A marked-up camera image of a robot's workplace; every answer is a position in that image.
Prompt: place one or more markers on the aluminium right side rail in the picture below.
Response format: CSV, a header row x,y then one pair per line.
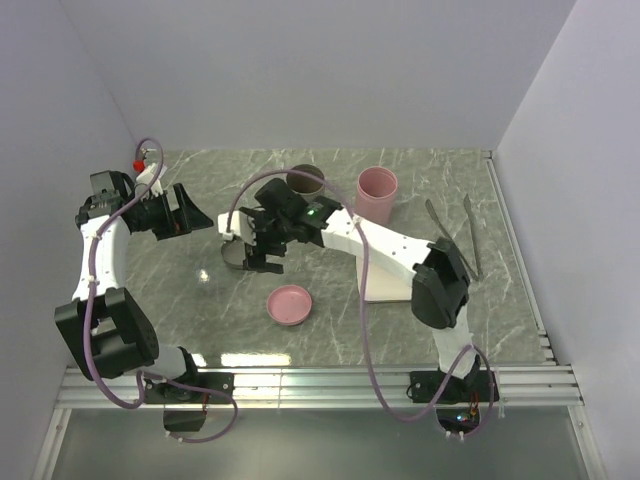
x,y
545,343

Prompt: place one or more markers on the white rectangular plate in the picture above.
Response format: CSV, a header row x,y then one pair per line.
x,y
385,281

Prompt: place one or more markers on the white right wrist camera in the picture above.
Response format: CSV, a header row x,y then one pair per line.
x,y
237,225

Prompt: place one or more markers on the grey round lid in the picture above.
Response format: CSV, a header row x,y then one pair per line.
x,y
234,254

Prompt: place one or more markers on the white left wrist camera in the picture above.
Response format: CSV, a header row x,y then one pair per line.
x,y
148,175

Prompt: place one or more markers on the pink round lid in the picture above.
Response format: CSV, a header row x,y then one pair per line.
x,y
289,305

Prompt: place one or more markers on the grey cylindrical container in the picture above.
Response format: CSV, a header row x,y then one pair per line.
x,y
306,187

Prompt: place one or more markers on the pink cylindrical container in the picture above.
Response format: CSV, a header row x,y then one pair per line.
x,y
376,193

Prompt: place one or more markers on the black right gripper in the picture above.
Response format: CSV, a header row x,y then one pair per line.
x,y
256,252

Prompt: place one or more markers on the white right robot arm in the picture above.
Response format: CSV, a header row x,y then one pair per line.
x,y
433,270

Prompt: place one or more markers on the aluminium front rail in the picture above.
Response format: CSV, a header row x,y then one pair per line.
x,y
350,388

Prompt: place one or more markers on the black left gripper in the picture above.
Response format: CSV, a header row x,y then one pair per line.
x,y
179,221

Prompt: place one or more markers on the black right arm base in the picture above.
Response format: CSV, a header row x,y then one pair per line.
x,y
480,387

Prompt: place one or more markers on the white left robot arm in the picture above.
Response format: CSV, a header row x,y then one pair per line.
x,y
104,328

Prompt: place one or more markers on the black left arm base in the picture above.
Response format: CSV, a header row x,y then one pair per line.
x,y
186,410

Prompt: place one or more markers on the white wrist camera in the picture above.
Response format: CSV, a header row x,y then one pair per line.
x,y
237,225
148,175

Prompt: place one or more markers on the aluminium rail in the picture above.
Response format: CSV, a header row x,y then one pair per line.
x,y
545,343
350,388

